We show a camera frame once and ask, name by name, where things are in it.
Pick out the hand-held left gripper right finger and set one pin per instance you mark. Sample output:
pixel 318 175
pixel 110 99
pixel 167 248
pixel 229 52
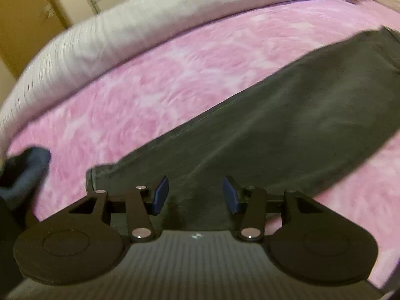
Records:
pixel 232 195

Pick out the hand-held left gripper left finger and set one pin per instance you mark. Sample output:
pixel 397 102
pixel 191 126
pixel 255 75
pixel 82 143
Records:
pixel 161 193

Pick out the dark grey pants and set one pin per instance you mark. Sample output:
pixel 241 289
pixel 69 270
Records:
pixel 281 112

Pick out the pink patterned blanket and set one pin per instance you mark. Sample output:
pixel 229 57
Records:
pixel 156 78

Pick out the dark blue cloth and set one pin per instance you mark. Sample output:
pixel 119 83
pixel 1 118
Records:
pixel 23 168

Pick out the white rolled duvet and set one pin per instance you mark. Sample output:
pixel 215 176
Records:
pixel 125 28

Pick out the yellow wooden wardrobe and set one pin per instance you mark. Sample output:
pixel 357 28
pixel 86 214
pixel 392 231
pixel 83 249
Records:
pixel 37 9

